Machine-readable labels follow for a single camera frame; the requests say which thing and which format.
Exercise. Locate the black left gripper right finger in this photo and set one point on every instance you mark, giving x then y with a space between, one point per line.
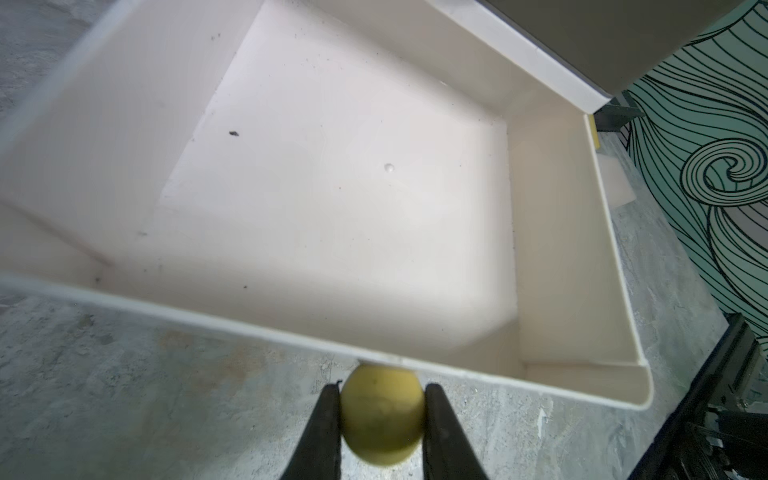
446 451

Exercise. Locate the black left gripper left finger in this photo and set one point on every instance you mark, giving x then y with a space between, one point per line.
318 452

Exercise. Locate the yellow round drawer knob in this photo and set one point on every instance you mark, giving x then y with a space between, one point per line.
382 414

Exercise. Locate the white drawer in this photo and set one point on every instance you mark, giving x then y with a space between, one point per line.
411 183

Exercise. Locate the olive three-drawer storage box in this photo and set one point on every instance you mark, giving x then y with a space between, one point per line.
585 51

